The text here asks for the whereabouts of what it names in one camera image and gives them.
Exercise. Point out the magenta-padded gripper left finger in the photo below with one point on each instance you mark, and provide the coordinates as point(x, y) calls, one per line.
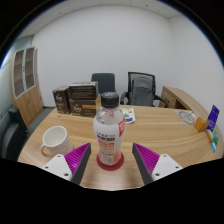
point(76, 159)

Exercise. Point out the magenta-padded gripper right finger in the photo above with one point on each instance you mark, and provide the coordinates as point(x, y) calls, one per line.
point(146, 159)

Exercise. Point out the clear bottle with black cap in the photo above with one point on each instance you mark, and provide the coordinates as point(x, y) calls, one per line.
point(109, 133)

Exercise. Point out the white ceramic mug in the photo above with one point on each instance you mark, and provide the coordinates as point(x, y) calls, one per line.
point(56, 140)

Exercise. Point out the flat round red coaster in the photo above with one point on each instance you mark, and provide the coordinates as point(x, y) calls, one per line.
point(110, 167)

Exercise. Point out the white green printed leaflet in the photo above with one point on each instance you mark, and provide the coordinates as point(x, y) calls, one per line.
point(129, 115)

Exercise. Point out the brown carton with orange stripe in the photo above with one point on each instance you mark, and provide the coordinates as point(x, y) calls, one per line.
point(83, 108)

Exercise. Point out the small orange box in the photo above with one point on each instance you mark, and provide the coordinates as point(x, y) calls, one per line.
point(200, 124)

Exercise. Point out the small blue packet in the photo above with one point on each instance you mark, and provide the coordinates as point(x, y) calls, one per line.
point(213, 146)

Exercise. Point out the dark brown flat carton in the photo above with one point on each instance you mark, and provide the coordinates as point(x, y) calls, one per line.
point(83, 91)

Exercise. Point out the black leather sofa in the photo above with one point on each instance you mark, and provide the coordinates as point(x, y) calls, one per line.
point(11, 136)

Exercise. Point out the grey mesh-back office chair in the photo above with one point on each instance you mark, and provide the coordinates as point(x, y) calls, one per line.
point(141, 90)

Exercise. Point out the wooden side desk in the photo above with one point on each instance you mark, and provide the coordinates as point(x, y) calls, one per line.
point(176, 96)

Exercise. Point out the green packet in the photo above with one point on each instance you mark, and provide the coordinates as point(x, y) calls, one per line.
point(215, 137)

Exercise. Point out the purple standing card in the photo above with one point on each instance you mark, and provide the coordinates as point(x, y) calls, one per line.
point(213, 117)

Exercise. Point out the wooden cabinet with glass doors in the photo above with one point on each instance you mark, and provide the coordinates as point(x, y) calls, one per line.
point(26, 96)

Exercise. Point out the black solid-back office chair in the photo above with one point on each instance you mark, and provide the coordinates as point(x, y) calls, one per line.
point(104, 81)

